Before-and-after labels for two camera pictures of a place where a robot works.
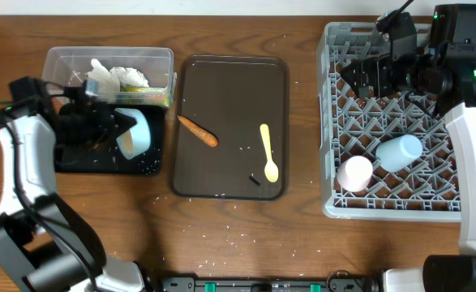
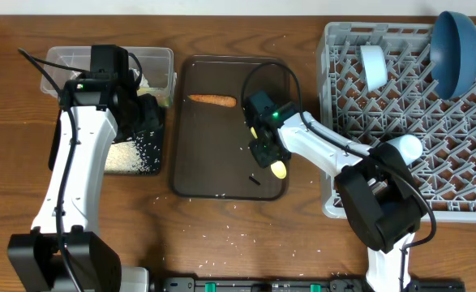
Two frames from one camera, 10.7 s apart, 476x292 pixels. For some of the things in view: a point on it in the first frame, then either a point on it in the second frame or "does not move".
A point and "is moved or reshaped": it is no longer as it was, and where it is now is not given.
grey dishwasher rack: x=381 y=157 does not move
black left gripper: x=102 y=114 -> x=155 y=113
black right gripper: x=364 y=67 -> x=262 y=157
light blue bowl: x=135 y=141 is moved or reshaped
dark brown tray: x=231 y=96 does not move
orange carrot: x=207 y=136 -> x=223 y=100
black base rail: x=340 y=284 does not move
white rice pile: x=126 y=143 is moved or reshaped
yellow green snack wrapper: x=145 y=95 does not move
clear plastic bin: x=139 y=76 does not move
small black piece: x=254 y=180 does not move
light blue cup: x=398 y=152 does not move
